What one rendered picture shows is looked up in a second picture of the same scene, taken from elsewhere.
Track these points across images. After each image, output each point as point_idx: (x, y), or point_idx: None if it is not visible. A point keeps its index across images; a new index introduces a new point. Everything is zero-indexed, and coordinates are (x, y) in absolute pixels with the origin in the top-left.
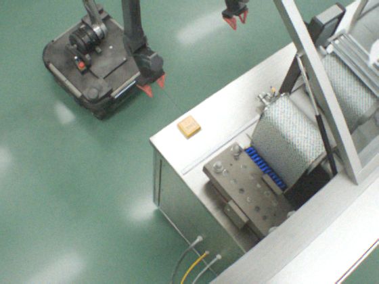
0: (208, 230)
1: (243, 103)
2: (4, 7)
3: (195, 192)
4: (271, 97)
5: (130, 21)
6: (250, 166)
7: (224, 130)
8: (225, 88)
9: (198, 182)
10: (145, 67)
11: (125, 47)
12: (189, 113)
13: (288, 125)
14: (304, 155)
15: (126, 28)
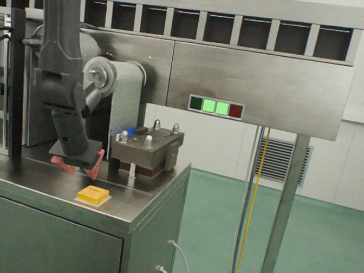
0: (167, 227)
1: (37, 172)
2: None
3: (164, 186)
4: (94, 71)
5: (79, 8)
6: (132, 137)
7: (82, 179)
8: (19, 183)
9: (154, 186)
10: (92, 110)
11: (77, 95)
12: (72, 200)
13: (122, 65)
14: (137, 72)
15: (72, 40)
